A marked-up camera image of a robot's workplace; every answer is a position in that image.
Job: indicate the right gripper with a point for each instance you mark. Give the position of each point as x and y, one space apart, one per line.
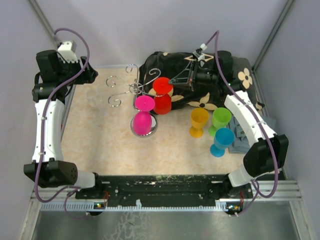
184 78

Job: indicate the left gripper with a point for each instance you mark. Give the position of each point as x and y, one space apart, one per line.
90 73

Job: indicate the red wine glass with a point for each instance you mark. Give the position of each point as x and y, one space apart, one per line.
163 102

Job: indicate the orange wine glass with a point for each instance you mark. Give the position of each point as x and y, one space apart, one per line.
199 118

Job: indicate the green wine glass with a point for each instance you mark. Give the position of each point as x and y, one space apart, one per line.
220 119

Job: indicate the pink wine glass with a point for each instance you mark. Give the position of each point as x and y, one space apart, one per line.
142 121

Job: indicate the blue wine glass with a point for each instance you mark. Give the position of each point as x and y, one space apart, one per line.
223 138

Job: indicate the clear wine glass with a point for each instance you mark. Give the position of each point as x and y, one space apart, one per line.
93 98

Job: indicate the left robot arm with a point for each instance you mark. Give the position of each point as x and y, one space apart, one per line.
56 73

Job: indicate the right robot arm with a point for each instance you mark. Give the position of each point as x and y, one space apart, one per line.
267 152

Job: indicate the black floral pillow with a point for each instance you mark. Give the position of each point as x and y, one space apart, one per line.
236 70

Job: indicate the folded denim cloth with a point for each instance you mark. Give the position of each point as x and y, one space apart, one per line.
240 144

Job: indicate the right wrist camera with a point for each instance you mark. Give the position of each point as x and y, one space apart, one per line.
199 56

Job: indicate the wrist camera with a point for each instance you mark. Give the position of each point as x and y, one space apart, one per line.
67 52
199 56

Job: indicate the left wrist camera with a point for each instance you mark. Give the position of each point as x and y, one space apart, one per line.
67 52

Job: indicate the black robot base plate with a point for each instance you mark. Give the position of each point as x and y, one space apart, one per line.
200 190

